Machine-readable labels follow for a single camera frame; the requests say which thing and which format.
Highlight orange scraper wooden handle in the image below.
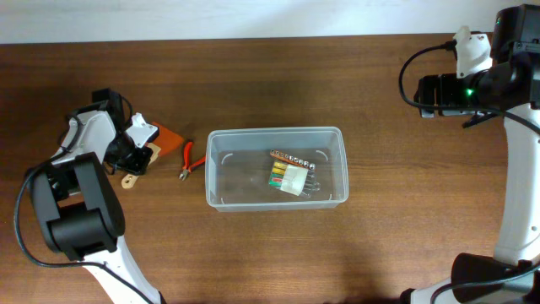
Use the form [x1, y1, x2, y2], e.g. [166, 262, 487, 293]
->
[121, 122, 184, 189]

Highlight red handled pliers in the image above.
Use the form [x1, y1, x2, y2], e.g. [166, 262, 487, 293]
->
[179, 140, 206, 181]

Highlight clear plastic container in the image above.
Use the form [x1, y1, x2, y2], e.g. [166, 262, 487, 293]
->
[205, 127, 349, 212]

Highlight orange socket bit rail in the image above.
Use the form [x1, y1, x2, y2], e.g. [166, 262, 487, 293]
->
[269, 149, 316, 171]

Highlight clear case coloured bits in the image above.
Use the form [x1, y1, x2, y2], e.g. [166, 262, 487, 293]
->
[268, 160, 321, 198]

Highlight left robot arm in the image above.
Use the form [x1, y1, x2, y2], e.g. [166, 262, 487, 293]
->
[21, 89, 165, 303]

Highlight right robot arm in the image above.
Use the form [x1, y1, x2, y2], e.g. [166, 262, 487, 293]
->
[400, 4, 539, 304]

